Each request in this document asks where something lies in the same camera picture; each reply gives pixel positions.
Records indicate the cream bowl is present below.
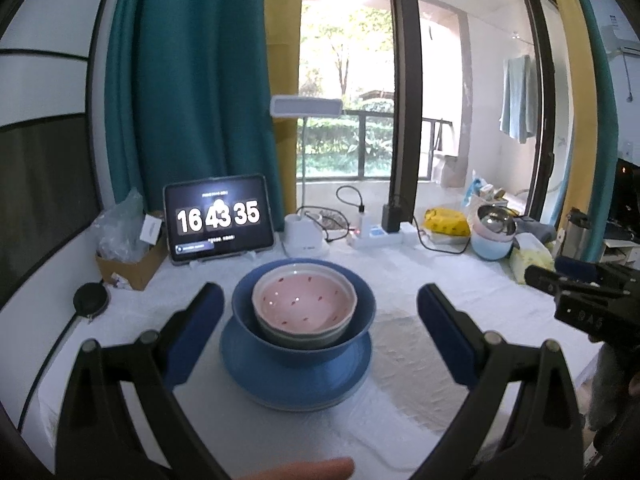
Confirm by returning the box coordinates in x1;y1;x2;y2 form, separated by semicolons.
255;305;357;351

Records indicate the yellow curtain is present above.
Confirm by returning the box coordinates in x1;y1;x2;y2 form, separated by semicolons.
537;0;601;221

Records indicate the white power strip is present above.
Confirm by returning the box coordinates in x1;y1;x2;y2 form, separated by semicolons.
347;222;418;249

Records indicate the white desk lamp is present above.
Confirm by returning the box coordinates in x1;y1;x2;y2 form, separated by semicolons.
270;95;343;261
262;0;306;221

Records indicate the yellow tissue pack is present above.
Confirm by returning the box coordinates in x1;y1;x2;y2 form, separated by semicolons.
509;232;556;286

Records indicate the black round puck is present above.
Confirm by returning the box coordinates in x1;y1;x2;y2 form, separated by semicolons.
73;282;109;320

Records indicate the clear plastic bag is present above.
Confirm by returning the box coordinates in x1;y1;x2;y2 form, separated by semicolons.
95;187;151;263

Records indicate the white air conditioner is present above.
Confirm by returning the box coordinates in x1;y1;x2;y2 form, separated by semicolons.
597;10;640;56

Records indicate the cardboard box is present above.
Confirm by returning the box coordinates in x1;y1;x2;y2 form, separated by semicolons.
95;235;168;292

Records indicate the large blue bowl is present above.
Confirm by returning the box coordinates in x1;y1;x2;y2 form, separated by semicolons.
231;259;377;368

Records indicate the light blue hanging towel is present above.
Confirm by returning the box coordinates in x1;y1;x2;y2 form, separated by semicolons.
499;55;538;143

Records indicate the yellow wet wipes pack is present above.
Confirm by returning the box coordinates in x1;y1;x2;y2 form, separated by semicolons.
424;207;472;237

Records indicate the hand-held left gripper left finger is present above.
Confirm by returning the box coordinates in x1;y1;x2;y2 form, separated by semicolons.
54;282;226;480

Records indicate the blue plastic bag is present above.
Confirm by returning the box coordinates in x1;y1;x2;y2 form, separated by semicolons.
467;170;488;208

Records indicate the small white box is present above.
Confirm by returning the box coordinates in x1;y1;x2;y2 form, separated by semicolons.
140;212;166;246

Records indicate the teal curtain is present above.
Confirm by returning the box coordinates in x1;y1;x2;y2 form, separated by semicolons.
565;0;618;261
102;0;283;211

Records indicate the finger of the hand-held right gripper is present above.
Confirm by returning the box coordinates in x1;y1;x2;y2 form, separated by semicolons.
554;256;608;283
524;264;631;307

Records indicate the stainless steel thermos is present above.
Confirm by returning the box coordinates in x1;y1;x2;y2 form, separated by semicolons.
564;207;596;263

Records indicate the grey cloth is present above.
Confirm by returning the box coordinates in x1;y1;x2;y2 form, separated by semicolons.
512;216;557;243

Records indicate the stainless steel bowl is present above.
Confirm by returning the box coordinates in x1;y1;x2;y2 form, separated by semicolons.
476;204;517;233

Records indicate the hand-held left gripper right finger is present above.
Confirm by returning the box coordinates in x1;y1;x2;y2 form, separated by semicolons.
415;282;587;480

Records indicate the tablet with clock display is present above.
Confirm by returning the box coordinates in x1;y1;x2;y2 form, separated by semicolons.
163;174;276;266

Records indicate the person's left hand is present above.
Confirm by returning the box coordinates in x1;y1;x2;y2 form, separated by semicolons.
235;457;357;480

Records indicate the dark window frame post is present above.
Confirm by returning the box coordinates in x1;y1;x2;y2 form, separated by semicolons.
387;0;426;211

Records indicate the pink speckled bowl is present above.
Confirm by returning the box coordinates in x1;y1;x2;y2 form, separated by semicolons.
251;259;358;341

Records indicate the black charger block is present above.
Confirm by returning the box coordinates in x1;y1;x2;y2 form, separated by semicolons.
381;203;402;233

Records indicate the blue plate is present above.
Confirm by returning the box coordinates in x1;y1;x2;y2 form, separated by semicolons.
220;315;373;407

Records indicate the light blue bowl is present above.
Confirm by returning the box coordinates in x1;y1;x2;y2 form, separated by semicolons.
471;234;516;261

